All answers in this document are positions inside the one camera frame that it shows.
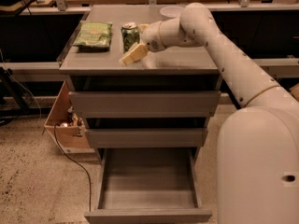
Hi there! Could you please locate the green chip bag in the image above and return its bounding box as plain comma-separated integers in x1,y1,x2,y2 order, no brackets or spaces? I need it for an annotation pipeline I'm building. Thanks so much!
73,21,112,49

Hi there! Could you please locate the grey drawer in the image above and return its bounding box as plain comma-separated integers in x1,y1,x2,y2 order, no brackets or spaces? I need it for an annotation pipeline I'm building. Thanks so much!
85,147,212,224
85,118,207,148
69,75,221,119

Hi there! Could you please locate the green soda can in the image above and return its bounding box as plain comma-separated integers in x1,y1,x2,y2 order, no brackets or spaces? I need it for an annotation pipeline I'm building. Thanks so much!
121,22,140,52

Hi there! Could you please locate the grey top drawer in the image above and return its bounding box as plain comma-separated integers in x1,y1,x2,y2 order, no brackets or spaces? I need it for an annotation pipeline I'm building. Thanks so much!
69,75,221,119

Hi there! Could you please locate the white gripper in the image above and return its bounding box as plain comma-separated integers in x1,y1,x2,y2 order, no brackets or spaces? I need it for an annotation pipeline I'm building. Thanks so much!
121,21,163,66

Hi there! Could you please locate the grey bottom drawer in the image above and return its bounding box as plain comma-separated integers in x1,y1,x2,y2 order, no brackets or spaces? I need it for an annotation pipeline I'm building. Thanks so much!
85,147,212,224

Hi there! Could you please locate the grey drawer cabinet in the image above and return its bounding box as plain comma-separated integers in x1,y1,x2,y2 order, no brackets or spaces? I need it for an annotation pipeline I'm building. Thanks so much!
61,6,222,155

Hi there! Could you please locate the black floor cable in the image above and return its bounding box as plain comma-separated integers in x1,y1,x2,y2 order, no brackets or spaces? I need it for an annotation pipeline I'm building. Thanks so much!
53,123,93,213

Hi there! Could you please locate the white bowl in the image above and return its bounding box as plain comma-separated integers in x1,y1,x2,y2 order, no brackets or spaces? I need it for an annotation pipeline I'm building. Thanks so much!
160,6,183,20

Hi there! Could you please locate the grey middle drawer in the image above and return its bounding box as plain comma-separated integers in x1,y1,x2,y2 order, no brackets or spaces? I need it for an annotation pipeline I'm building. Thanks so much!
85,118,207,148

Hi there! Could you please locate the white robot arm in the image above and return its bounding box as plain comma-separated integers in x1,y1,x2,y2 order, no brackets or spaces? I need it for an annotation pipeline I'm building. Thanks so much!
121,3,299,224

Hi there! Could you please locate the wooden box on floor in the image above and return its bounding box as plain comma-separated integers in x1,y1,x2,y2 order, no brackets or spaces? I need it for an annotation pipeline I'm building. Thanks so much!
44,82,92,153

